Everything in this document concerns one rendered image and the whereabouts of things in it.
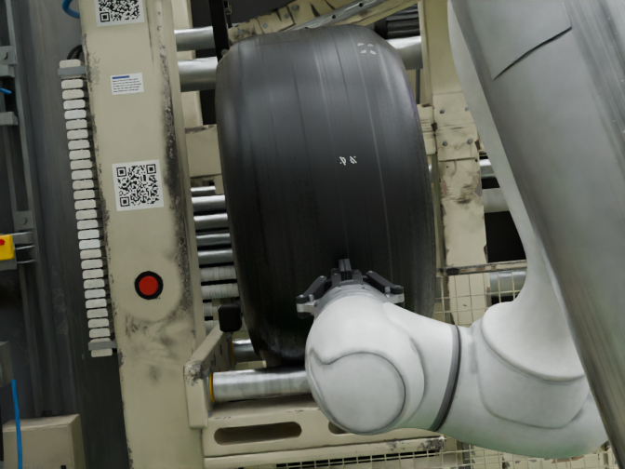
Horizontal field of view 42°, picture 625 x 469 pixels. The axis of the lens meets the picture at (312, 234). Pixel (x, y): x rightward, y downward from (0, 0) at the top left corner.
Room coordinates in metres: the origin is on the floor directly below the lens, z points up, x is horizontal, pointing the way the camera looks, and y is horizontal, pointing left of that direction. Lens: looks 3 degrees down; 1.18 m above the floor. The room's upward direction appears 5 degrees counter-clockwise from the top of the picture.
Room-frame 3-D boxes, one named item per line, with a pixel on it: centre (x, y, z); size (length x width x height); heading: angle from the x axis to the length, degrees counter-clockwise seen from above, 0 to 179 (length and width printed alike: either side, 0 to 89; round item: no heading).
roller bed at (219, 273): (1.75, 0.23, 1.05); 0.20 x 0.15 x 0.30; 89
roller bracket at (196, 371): (1.37, 0.19, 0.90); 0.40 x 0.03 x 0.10; 179
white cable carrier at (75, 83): (1.32, 0.35, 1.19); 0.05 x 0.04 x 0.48; 179
